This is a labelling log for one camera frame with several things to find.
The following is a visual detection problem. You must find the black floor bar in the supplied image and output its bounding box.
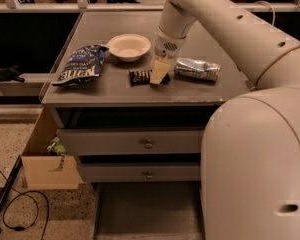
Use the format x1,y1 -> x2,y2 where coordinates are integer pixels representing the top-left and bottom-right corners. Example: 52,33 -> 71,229
0,155 -> 24,239

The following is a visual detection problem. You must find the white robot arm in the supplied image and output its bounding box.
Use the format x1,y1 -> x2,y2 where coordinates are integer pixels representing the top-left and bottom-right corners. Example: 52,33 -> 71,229
155,0 -> 300,240

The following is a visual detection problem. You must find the green bottle in box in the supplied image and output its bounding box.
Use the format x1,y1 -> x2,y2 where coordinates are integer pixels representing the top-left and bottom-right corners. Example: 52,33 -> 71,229
47,137 -> 66,156

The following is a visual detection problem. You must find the white paper bowl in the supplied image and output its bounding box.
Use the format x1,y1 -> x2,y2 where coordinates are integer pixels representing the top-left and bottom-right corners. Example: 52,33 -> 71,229
107,34 -> 151,62

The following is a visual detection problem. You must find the cardboard box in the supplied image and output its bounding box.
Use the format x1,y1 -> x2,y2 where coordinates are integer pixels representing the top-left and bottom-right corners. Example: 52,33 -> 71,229
21,109 -> 81,190

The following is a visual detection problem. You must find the white hanging cable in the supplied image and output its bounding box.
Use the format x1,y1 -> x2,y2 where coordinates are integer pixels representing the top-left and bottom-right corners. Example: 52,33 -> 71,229
255,0 -> 276,26

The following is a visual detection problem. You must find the silver foil snack pack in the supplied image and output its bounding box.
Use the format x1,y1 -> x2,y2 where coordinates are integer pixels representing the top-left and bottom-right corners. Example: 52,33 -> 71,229
174,58 -> 221,82

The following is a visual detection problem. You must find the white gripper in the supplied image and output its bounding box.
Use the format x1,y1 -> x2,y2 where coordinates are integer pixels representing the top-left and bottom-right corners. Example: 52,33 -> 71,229
150,28 -> 186,85

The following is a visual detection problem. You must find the grey middle drawer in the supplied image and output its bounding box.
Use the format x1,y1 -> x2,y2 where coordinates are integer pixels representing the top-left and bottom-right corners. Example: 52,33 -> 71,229
77,163 -> 200,183

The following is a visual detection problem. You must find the grey drawer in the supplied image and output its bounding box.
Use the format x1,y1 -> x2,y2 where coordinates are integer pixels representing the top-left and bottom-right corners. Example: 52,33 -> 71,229
77,163 -> 200,183
57,129 -> 202,156
91,182 -> 204,240

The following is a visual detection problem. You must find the grey bottom drawer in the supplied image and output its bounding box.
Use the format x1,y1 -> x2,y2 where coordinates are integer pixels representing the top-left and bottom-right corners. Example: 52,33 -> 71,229
91,182 -> 204,240

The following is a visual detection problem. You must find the grey top drawer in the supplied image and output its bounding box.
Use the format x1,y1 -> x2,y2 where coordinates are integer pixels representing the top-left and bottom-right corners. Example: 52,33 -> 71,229
57,129 -> 202,156

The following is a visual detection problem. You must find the dark chocolate rxbar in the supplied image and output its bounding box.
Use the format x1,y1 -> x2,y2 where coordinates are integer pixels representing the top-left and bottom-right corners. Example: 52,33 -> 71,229
128,69 -> 172,87

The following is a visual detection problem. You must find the black cloth on ledge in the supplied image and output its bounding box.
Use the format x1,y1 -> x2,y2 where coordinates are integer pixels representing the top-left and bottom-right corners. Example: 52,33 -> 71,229
0,65 -> 25,82

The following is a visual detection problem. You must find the blue kettle chips bag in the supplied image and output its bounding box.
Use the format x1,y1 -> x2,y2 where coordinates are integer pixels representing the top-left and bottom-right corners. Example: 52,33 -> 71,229
52,45 -> 108,86

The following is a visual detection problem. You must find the grey drawer cabinet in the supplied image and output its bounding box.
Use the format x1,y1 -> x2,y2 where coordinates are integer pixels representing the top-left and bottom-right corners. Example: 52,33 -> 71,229
39,9 -> 251,185

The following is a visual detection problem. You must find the black floor cable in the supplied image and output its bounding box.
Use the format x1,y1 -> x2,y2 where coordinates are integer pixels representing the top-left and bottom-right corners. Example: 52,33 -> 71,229
0,156 -> 50,240

